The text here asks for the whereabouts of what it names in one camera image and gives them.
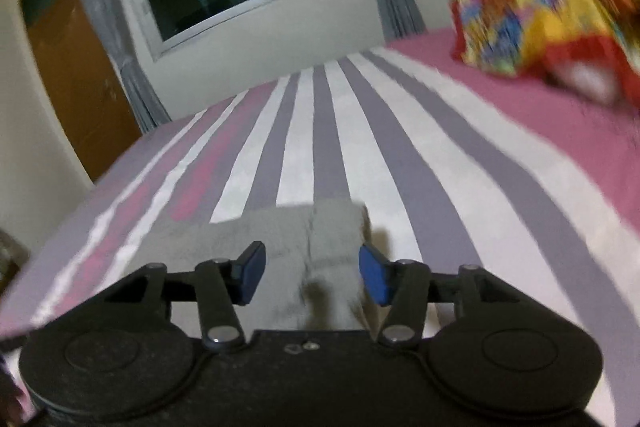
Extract brown wooden door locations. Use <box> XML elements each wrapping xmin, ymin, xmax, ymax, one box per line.
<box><xmin>20</xmin><ymin>0</ymin><xmax>141</xmax><ymax>181</ymax></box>

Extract striped pink grey bedsheet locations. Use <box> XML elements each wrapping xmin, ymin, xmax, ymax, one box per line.
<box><xmin>1</xmin><ymin>30</ymin><xmax>639</xmax><ymax>426</ymax></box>

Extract grey sweat pant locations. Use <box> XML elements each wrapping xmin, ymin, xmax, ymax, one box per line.
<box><xmin>127</xmin><ymin>199</ymin><xmax>378</xmax><ymax>335</ymax></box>

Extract colourful patterned pillow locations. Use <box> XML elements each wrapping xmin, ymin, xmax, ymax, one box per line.
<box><xmin>451</xmin><ymin>0</ymin><xmax>639</xmax><ymax>106</ymax></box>

